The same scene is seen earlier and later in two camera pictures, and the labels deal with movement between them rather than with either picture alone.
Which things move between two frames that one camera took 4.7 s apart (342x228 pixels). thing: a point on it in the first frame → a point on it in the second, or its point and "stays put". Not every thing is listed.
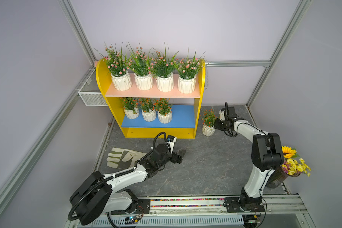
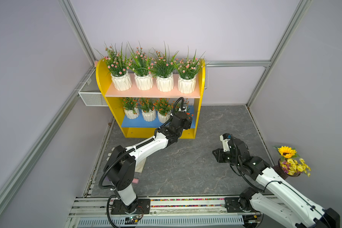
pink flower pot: [162, 66] stays put
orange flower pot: [164, 110] stays put
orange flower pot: [208, 117] → [178, 105]
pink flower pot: [187, 70] stays put
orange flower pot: [147, 105] stays put
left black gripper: [174, 160] → [188, 123]
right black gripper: [215, 124] → [219, 152]
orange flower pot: [129, 105] stays put
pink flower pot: [142, 64] stays put
